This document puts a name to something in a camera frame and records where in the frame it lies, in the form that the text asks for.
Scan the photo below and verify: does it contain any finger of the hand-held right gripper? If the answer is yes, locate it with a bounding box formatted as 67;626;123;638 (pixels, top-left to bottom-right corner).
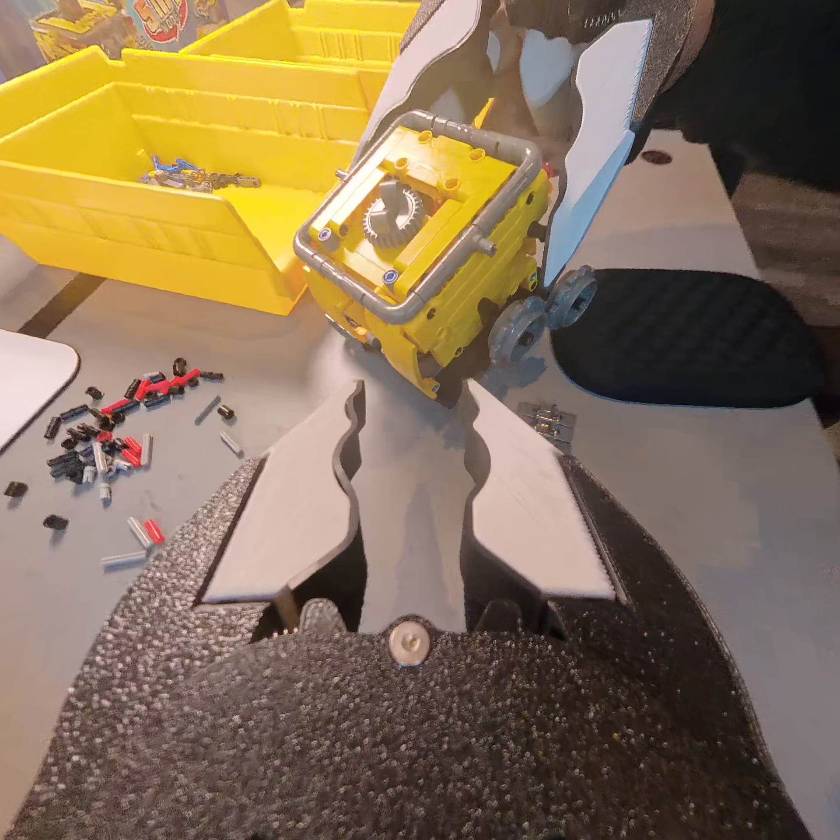
352;0;506;172
541;16;657;287

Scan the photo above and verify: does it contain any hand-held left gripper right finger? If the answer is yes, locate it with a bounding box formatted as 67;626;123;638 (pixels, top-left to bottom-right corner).
460;381;618;605

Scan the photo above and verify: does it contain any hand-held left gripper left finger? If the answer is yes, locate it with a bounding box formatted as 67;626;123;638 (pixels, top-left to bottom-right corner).
200;381;368;605

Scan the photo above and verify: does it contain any grey toy track chain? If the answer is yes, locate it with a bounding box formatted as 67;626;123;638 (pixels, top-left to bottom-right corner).
519;401;578;454

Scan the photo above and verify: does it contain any yellow toy brick bulldozer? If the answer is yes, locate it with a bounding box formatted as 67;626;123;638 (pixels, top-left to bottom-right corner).
292;112;598;397

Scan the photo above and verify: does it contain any yellow storage bin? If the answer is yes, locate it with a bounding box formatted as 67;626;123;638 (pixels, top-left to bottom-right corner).
178;0;424;69
0;46;395;316

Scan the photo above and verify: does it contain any pile of small brick pins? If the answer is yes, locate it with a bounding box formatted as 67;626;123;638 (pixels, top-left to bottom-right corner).
0;355;246;572

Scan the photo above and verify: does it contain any black quilted wrist rest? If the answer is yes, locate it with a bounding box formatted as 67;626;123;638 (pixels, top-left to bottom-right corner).
549;267;823;410

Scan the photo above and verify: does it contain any cluster of blue brick parts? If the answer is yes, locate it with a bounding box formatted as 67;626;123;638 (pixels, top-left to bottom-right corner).
138;154;261;194

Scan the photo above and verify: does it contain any toy set box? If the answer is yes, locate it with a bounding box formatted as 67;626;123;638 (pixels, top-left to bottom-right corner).
27;0;283;64

